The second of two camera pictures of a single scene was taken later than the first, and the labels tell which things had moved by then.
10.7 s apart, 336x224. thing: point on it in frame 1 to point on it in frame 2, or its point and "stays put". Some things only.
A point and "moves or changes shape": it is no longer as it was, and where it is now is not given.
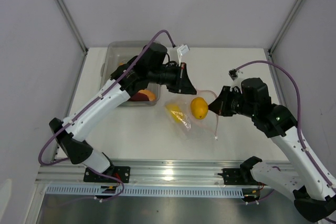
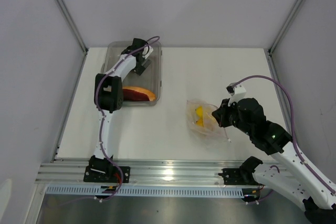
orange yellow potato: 199,107 to 200,122
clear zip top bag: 179,110 moves or changes shape
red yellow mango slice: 144,95 stays put
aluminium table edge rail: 145,171 stays put
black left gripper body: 167,76 to 139,64
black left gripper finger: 185,85 to 139,70
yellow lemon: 175,112 to 199,111
